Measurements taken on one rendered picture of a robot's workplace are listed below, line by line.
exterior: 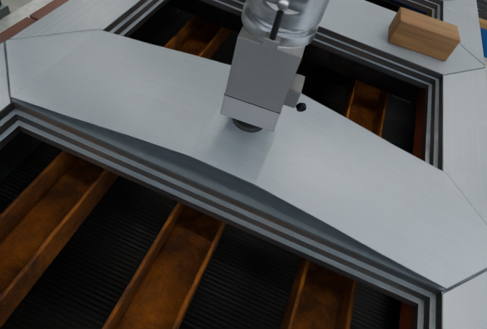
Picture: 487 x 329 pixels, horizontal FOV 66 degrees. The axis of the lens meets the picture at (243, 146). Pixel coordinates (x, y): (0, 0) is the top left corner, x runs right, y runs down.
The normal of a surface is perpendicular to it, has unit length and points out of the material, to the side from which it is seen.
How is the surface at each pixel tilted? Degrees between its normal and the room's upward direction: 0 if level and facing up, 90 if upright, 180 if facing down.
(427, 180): 7
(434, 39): 90
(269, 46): 90
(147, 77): 10
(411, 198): 7
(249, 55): 90
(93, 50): 8
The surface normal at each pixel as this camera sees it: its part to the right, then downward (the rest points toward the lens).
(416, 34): -0.26, 0.71
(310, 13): 0.43, 0.75
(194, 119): 0.07, -0.68
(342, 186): 0.35, -0.55
